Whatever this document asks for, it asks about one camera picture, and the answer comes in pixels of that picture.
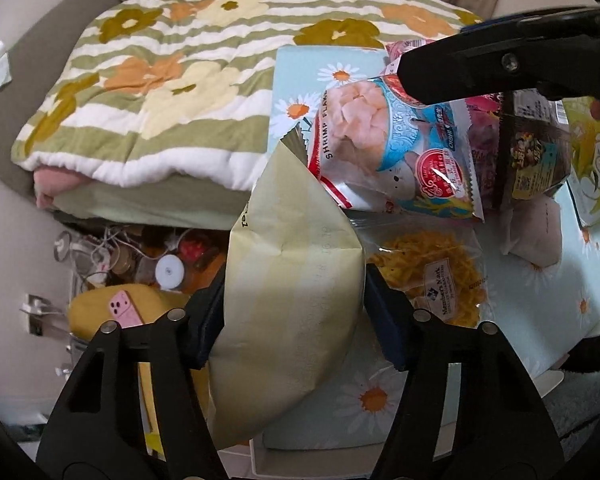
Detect yellow cushion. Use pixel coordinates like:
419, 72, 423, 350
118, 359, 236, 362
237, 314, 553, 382
69, 282, 211, 456

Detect floral striped blanket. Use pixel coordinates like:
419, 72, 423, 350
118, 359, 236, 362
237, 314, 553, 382
11, 0, 483, 193

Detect small pink white packet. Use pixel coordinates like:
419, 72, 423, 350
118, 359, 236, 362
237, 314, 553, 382
384, 39, 433, 78

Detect green bed sheet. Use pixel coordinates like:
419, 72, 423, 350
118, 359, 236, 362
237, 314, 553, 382
52, 175, 253, 231

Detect grey fluffy rug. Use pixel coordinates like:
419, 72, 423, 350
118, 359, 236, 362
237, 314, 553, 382
505, 360, 600, 480

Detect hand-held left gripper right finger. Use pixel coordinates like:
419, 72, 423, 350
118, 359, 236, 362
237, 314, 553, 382
364, 264, 566, 480

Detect dark brown nut packet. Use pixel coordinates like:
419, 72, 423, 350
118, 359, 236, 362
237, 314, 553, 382
500, 90, 576, 211

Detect white cables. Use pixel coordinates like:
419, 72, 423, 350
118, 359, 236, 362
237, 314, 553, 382
75, 227, 146, 281

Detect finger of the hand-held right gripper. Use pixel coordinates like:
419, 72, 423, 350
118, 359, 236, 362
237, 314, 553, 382
397, 7, 600, 107

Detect pink pillow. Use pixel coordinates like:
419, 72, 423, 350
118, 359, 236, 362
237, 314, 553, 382
34, 167, 88, 208

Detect white round device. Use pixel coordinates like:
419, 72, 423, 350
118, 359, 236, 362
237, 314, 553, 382
155, 255, 185, 291

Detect pale cream snack bag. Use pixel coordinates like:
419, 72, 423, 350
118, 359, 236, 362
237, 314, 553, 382
207, 140, 366, 451

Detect wall outlet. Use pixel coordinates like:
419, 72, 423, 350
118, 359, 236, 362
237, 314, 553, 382
22, 292, 63, 336

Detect clear yellow noodle snack bag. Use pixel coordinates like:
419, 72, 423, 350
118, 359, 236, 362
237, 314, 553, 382
365, 227, 488, 328

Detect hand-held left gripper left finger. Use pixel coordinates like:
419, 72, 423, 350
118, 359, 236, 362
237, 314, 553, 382
35, 260, 231, 480

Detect pale pinkish white packet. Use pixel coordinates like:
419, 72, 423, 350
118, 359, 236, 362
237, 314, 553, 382
500, 195, 563, 268

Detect light blue daisy tablecloth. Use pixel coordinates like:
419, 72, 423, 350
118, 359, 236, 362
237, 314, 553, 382
262, 45, 600, 451

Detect pink striped snack packet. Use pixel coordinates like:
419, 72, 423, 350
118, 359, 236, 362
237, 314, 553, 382
455, 92, 506, 211

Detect shrimp chips bag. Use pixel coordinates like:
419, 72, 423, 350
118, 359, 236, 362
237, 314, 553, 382
307, 72, 486, 223

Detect pink phone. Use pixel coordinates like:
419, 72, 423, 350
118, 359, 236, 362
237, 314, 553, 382
107, 290, 143, 328

